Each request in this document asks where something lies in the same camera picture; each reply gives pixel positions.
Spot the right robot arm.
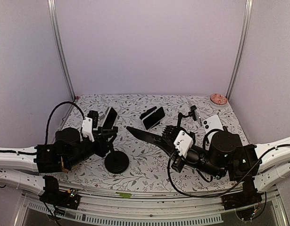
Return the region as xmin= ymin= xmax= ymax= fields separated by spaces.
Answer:
xmin=153 ymin=126 xmax=290 ymax=183

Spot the front aluminium rail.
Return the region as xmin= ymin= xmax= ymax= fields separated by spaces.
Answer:
xmin=14 ymin=188 xmax=289 ymax=226

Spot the floral table mat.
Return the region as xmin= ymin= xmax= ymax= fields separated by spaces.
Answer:
xmin=54 ymin=94 xmax=248 ymax=193

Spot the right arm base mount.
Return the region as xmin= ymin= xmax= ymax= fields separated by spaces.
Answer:
xmin=221 ymin=178 xmax=262 ymax=210

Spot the red patterned bowl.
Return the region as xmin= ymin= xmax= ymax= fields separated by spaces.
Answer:
xmin=210 ymin=93 xmax=228 ymax=106

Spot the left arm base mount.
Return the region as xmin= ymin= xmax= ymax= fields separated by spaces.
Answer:
xmin=39 ymin=176 xmax=81 ymax=210

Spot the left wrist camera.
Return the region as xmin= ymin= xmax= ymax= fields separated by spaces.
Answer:
xmin=81 ymin=110 xmax=99 ymax=142

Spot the left aluminium frame post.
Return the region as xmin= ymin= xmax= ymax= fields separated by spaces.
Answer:
xmin=47 ymin=0 xmax=76 ymax=100

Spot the right aluminium frame post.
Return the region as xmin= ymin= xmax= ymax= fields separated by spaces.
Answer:
xmin=226 ymin=0 xmax=253 ymax=101

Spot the green tape piece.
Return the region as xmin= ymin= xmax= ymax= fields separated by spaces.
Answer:
xmin=117 ymin=192 xmax=132 ymax=199

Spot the silver phone in clamp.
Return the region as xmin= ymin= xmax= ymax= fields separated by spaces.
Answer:
xmin=188 ymin=102 xmax=202 ymax=127

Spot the black folding phone stand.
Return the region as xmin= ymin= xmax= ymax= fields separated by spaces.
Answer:
xmin=140 ymin=106 xmax=157 ymax=120

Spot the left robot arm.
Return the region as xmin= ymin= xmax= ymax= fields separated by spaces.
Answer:
xmin=0 ymin=107 xmax=118 ymax=204

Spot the white-edged phone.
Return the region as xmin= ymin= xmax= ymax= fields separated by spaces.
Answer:
xmin=141 ymin=107 xmax=165 ymax=130
xmin=102 ymin=107 xmax=118 ymax=129

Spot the white phone dual camera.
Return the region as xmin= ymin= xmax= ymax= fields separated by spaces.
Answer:
xmin=202 ymin=114 xmax=223 ymax=139

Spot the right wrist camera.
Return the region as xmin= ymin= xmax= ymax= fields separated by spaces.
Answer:
xmin=174 ymin=130 xmax=193 ymax=158

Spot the black round phone stand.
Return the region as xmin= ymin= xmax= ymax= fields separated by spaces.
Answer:
xmin=223 ymin=126 xmax=229 ymax=132
xmin=104 ymin=135 xmax=129 ymax=174
xmin=176 ymin=105 xmax=197 ymax=131

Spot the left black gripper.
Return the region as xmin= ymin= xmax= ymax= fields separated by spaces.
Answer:
xmin=66 ymin=130 xmax=116 ymax=169

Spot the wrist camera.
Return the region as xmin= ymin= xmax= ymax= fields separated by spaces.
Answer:
xmin=81 ymin=110 xmax=99 ymax=142
xmin=174 ymin=130 xmax=193 ymax=158

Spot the aluminium frame post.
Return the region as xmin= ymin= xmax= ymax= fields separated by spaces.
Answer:
xmin=47 ymin=0 xmax=76 ymax=100
xmin=226 ymin=0 xmax=253 ymax=101

